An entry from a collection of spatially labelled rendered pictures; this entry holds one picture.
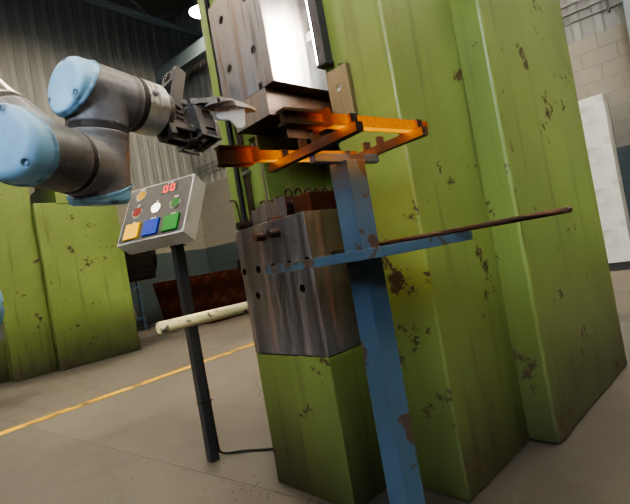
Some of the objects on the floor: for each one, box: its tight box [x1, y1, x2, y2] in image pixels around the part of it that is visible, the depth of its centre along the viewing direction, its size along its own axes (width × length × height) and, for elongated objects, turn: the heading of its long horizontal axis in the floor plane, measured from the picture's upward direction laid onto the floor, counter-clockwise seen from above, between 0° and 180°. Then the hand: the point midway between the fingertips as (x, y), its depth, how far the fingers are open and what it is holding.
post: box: [171, 244, 220, 463], centre depth 191 cm, size 4×4×108 cm
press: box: [0, 171, 157, 386], centre depth 593 cm, size 220×123×290 cm, turn 56°
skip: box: [152, 268, 249, 324], centre depth 850 cm, size 120×189×85 cm, turn 146°
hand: (229, 125), depth 97 cm, fingers open, 14 cm apart
